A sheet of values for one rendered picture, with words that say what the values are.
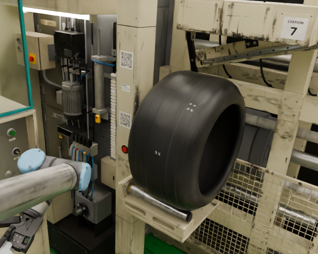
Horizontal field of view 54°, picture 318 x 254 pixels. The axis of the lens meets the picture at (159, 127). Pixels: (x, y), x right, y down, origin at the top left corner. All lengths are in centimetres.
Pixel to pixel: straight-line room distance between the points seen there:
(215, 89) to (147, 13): 45
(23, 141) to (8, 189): 87
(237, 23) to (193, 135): 55
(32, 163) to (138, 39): 67
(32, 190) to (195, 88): 69
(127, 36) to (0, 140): 72
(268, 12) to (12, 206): 112
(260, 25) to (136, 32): 51
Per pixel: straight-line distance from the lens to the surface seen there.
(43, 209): 117
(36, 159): 108
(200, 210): 163
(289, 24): 136
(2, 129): 153
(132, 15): 139
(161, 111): 117
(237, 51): 158
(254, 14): 140
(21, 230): 115
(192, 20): 152
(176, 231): 145
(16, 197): 76
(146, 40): 142
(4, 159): 159
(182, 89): 121
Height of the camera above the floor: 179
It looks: 23 degrees down
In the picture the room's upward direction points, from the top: 4 degrees clockwise
